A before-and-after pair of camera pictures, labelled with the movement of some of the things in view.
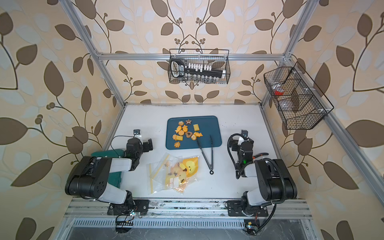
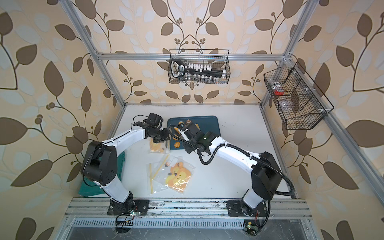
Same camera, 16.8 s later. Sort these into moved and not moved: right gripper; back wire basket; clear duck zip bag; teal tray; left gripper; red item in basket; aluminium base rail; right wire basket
Moved: left gripper; clear duck zip bag; right gripper
Not moved: aluminium base rail; red item in basket; teal tray; back wire basket; right wire basket
